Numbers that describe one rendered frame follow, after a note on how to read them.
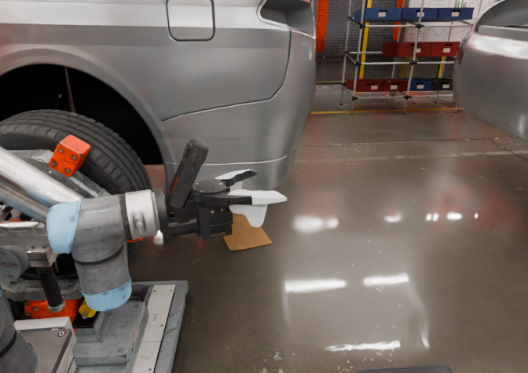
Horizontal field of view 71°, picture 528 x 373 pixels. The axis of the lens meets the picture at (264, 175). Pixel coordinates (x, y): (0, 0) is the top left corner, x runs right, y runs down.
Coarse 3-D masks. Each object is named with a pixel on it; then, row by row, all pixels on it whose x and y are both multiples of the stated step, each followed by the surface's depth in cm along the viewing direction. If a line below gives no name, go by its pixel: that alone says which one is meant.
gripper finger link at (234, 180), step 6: (228, 174) 68; (234, 174) 68; (240, 174) 68; (246, 174) 70; (252, 174) 71; (222, 180) 66; (228, 180) 66; (234, 180) 67; (240, 180) 69; (228, 186) 66; (234, 186) 69; (240, 186) 71
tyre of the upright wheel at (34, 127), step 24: (24, 120) 117; (48, 120) 120; (72, 120) 125; (0, 144) 112; (24, 144) 112; (48, 144) 112; (96, 144) 120; (120, 144) 131; (96, 168) 117; (120, 168) 123; (144, 168) 139; (120, 192) 121
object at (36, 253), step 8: (32, 248) 94; (40, 248) 94; (48, 248) 95; (32, 256) 94; (40, 256) 94; (48, 256) 94; (56, 256) 98; (32, 264) 95; (40, 264) 95; (48, 264) 95
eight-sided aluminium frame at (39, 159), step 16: (32, 160) 105; (48, 160) 107; (64, 176) 108; (80, 176) 113; (80, 192) 111; (96, 192) 116; (16, 288) 127; (32, 288) 128; (64, 288) 128; (80, 288) 127
